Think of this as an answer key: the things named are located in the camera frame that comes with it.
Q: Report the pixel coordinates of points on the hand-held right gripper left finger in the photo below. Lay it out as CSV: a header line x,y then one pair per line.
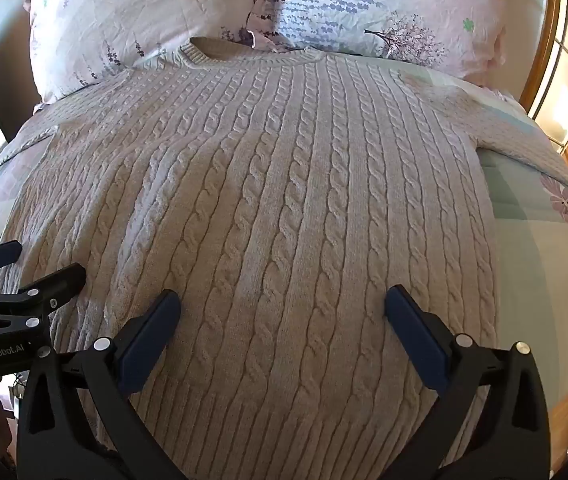
x,y
151,332

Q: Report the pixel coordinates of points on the floral patchwork bed sheet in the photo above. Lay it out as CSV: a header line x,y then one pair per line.
x,y
538,240

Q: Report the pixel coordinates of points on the pink floral pillow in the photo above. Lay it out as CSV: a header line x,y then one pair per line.
x,y
393,5
129,20

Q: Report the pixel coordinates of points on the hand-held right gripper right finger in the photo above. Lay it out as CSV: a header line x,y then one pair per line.
x,y
416,332

